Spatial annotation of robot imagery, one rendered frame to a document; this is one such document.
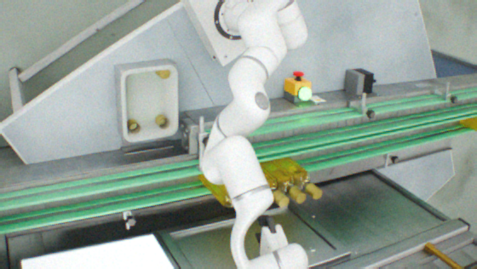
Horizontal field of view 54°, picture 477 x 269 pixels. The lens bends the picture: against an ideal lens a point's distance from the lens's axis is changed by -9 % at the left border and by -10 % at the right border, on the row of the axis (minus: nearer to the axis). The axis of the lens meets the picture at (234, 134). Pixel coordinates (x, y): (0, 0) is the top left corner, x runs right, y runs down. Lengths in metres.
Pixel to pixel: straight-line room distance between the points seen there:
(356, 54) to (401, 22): 0.26
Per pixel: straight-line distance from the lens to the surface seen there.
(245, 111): 1.08
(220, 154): 1.06
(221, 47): 1.55
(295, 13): 1.29
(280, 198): 1.43
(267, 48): 1.20
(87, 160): 1.56
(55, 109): 1.54
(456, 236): 1.71
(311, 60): 1.83
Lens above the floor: 2.20
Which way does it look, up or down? 55 degrees down
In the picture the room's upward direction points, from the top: 129 degrees clockwise
